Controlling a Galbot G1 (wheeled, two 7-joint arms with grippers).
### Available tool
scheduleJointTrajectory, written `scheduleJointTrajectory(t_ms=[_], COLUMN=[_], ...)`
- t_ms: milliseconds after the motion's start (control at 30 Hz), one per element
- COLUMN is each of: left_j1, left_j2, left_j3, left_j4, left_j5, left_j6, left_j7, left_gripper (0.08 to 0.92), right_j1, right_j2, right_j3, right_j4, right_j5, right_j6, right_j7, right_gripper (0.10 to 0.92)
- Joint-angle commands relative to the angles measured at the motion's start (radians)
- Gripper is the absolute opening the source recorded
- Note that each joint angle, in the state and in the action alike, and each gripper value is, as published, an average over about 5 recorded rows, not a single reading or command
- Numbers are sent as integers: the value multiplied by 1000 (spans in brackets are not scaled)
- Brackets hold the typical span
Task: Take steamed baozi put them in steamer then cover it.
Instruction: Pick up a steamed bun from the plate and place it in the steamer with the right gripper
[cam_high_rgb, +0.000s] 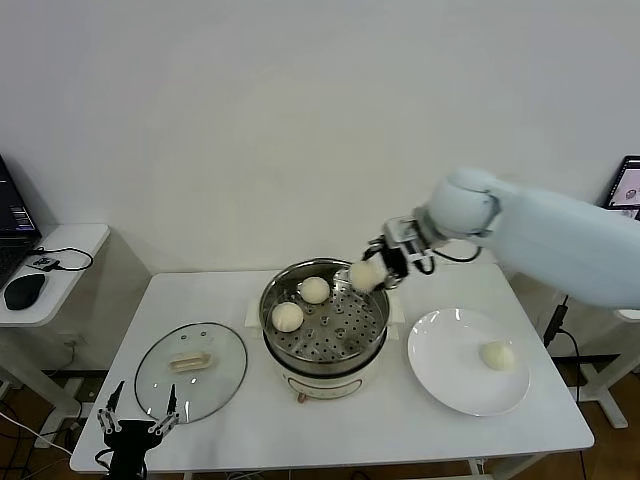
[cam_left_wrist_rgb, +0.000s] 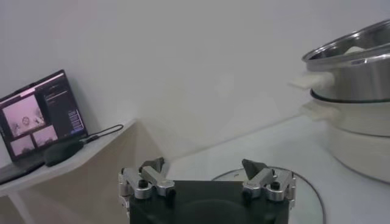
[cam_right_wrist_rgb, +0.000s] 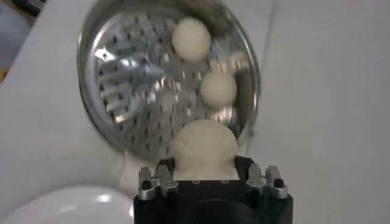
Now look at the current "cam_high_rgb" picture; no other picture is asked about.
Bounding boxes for black laptop with dark screen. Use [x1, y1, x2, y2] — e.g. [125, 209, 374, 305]
[0, 154, 44, 291]

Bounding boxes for grey laptop with pale screen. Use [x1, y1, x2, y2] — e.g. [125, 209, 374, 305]
[602, 154, 640, 221]

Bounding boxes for round white plate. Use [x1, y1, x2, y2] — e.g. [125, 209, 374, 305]
[406, 308, 531, 417]

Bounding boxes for white side table with mouse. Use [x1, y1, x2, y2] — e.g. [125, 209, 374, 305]
[0, 223, 111, 419]

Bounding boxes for cream electric cooking pot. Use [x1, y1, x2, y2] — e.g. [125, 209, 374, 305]
[264, 344, 386, 404]

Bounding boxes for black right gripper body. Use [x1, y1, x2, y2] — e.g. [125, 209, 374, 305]
[382, 244, 412, 290]

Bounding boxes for black cable with adapter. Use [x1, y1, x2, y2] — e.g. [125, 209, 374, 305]
[542, 294, 586, 404]

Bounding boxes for small black usb device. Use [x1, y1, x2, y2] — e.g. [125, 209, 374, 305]
[27, 254, 62, 274]

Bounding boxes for round glass pot lid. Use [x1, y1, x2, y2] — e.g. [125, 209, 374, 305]
[133, 322, 250, 426]

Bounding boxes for black looped usb cable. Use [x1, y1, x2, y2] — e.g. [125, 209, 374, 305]
[29, 246, 95, 274]

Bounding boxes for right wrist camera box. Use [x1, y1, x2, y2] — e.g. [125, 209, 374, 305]
[383, 215, 434, 274]

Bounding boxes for stainless steel steamer basket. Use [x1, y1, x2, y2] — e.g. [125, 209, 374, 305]
[244, 258, 406, 374]

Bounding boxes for white steamed baozi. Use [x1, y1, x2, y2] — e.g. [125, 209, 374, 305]
[298, 276, 331, 305]
[479, 340, 516, 372]
[348, 260, 386, 293]
[271, 301, 305, 333]

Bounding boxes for black computer mouse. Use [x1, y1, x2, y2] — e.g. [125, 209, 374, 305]
[3, 273, 46, 311]

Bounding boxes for white main table frame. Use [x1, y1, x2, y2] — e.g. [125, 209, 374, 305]
[467, 453, 556, 480]

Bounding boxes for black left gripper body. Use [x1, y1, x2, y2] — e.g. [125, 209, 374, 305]
[103, 419, 156, 480]

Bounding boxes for white floor cable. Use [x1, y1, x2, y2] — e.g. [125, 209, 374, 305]
[0, 414, 75, 457]

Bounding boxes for white side table with label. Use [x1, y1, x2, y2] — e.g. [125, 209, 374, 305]
[574, 307, 640, 430]

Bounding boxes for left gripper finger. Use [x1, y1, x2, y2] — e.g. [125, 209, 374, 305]
[146, 383, 181, 437]
[96, 380, 125, 435]

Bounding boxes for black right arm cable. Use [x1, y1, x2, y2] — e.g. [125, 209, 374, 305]
[422, 239, 485, 274]

